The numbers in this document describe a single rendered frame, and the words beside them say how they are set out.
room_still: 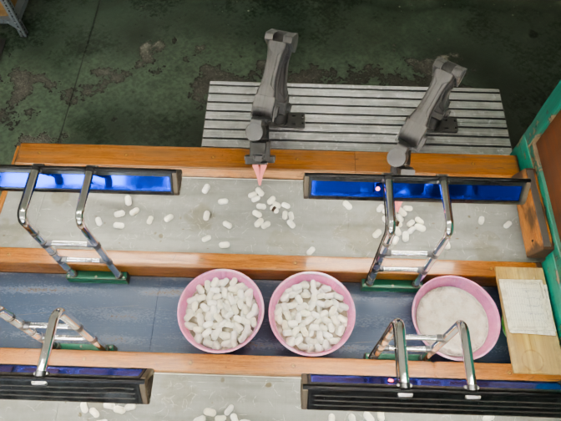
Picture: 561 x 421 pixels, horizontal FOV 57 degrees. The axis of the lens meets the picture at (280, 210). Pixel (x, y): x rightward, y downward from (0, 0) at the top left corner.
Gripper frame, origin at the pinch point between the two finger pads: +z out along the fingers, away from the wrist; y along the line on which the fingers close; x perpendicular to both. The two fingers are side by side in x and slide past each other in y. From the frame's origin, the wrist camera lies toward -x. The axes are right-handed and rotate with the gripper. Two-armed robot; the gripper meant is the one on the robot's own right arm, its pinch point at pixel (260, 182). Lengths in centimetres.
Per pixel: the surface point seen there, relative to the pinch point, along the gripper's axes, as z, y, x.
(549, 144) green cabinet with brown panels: -16, 93, -4
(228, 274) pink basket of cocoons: 27.8, -8.9, -14.5
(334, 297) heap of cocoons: 33.9, 25.3, -16.6
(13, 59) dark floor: -48, -158, 147
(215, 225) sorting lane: 14.6, -14.6, -2.4
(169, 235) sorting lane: 18.1, -29.7, -5.3
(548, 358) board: 45, 87, -32
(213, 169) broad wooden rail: -2.7, -17.2, 9.5
